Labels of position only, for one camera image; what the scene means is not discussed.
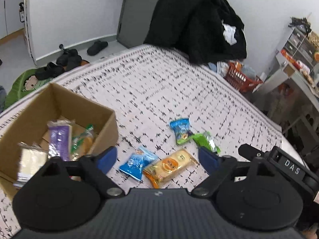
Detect light green snack packet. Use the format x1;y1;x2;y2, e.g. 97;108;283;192
192;131;221;154

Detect green white pastry packet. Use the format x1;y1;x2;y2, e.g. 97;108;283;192
70;124;95;161

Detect blue snack packet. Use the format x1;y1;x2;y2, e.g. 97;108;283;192
119;146;159;181

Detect long purple wafer pack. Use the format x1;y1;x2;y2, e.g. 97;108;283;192
48;120;74;161

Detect blue green candy packet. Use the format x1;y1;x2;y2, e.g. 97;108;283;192
169;118;194;145

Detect orange cracker packet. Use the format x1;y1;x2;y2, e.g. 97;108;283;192
143;149;198;189

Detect white clear wrapped cake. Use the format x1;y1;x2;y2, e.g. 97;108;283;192
14;142;48;188

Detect brown cardboard box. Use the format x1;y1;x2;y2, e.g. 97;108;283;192
1;83;118;200

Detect white patterned bed cloth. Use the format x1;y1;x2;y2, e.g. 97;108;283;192
0;44;284;239

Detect red plastic basket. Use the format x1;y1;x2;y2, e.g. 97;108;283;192
224;61;263;93

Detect green leaf cartoon rug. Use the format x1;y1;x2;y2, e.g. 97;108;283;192
4;69;53;110

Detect pile of black shoes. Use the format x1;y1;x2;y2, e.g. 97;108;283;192
35;49;89;80

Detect white desk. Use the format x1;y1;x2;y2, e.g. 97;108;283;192
251;52;319;135

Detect black slipper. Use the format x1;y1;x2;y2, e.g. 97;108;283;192
87;40;109;56

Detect grey drawer organizer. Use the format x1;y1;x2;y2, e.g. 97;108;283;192
283;27;318;70

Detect black clothes on chair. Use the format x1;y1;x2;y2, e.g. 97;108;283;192
144;0;247;64

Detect white kitchen cabinet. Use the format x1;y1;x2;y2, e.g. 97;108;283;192
0;0;24;38

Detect grey door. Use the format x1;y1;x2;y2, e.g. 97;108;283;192
117;0;158;48

